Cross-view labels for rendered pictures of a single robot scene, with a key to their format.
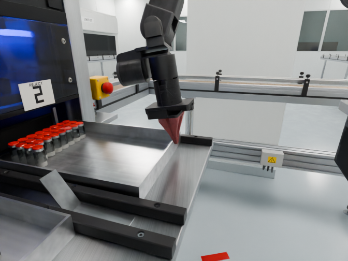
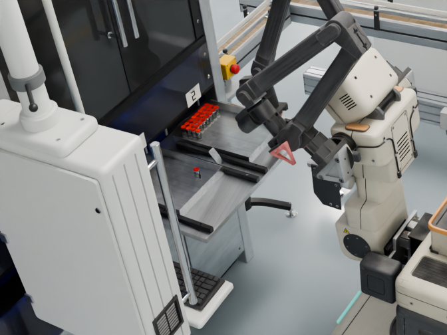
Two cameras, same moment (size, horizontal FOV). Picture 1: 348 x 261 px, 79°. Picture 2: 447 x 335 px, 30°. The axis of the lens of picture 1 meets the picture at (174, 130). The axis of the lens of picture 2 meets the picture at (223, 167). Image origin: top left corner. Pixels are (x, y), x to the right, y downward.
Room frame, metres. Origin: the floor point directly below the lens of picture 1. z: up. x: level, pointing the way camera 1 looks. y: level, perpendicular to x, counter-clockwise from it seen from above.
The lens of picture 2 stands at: (-1.93, -0.80, 2.71)
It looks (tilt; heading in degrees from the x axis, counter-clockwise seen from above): 37 degrees down; 23
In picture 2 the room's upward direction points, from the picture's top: 11 degrees counter-clockwise
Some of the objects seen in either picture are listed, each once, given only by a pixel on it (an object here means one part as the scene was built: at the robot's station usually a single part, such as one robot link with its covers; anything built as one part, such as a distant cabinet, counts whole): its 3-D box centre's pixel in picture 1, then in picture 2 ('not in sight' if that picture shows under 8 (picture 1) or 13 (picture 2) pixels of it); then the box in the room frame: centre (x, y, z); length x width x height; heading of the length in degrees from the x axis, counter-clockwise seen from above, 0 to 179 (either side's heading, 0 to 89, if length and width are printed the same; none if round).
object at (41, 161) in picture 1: (40, 156); (199, 135); (0.41, 0.29, 0.91); 0.02 x 0.02 x 0.05
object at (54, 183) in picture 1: (87, 198); (227, 160); (0.26, 0.13, 0.91); 0.14 x 0.03 x 0.06; 72
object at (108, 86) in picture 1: (106, 88); (234, 68); (0.74, 0.23, 1.00); 0.04 x 0.04 x 0.04; 73
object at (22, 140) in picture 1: (45, 139); (196, 119); (0.50, 0.33, 0.91); 0.18 x 0.02 x 0.05; 163
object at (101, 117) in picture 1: (92, 118); (223, 88); (0.78, 0.31, 0.87); 0.14 x 0.13 x 0.02; 73
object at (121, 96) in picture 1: (109, 91); (237, 42); (1.06, 0.32, 0.92); 0.69 x 0.16 x 0.16; 163
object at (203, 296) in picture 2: not in sight; (162, 274); (-0.23, 0.22, 0.82); 0.40 x 0.14 x 0.02; 74
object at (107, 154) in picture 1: (97, 149); (229, 130); (0.46, 0.18, 0.90); 0.34 x 0.26 x 0.04; 73
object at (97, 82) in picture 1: (95, 87); (225, 66); (0.75, 0.27, 1.00); 0.08 x 0.07 x 0.07; 73
